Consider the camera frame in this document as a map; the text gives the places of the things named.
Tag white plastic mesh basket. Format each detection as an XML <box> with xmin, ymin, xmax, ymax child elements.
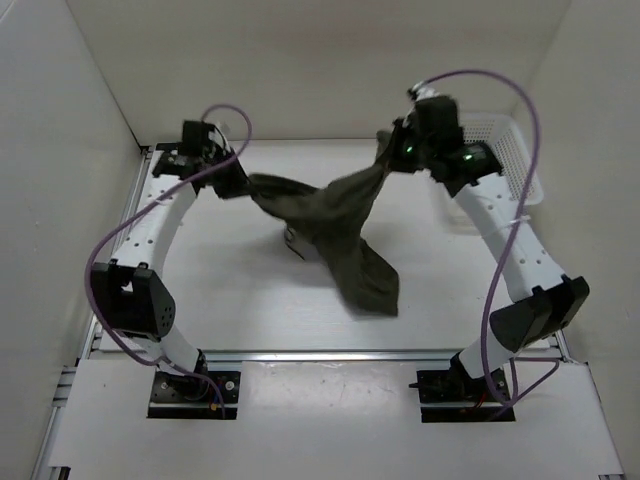
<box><xmin>443</xmin><ymin>112</ymin><xmax>544</xmax><ymax>236</ymax></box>

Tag olive green shorts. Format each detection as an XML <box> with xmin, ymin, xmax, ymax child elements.
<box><xmin>249</xmin><ymin>130</ymin><xmax>400</xmax><ymax>317</ymax></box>

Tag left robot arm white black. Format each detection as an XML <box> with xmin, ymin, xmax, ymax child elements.
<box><xmin>90</xmin><ymin>121</ymin><xmax>251</xmax><ymax>400</ymax></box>

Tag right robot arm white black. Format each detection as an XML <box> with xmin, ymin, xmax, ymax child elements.
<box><xmin>390</xmin><ymin>90</ymin><xmax>590</xmax><ymax>400</ymax></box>

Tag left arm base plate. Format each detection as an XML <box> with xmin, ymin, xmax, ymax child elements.
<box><xmin>147</xmin><ymin>368</ymin><xmax>241</xmax><ymax>421</ymax></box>

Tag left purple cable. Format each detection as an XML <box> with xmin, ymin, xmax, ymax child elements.
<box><xmin>85</xmin><ymin>103</ymin><xmax>253</xmax><ymax>420</ymax></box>

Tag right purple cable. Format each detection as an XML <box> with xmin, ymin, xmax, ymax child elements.
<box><xmin>409</xmin><ymin>69</ymin><xmax>560</xmax><ymax>406</ymax></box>

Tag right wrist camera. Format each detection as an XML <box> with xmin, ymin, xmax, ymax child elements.
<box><xmin>407</xmin><ymin>84</ymin><xmax>440</xmax><ymax>103</ymax></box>

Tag purple cable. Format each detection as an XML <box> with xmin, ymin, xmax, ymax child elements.
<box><xmin>85</xmin><ymin>103</ymin><xmax>253</xmax><ymax>420</ymax></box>
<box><xmin>409</xmin><ymin>69</ymin><xmax>560</xmax><ymax>406</ymax></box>

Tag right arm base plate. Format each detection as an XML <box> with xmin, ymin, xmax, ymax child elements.
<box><xmin>409</xmin><ymin>370</ymin><xmax>516</xmax><ymax>423</ymax></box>

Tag left aluminium frame rail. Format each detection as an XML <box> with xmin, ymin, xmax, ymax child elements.
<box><xmin>29</xmin><ymin>144</ymin><xmax>154</xmax><ymax>480</ymax></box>

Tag front aluminium rail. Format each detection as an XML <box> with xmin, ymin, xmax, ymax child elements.
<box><xmin>205</xmin><ymin>349</ymin><xmax>457</xmax><ymax>363</ymax></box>

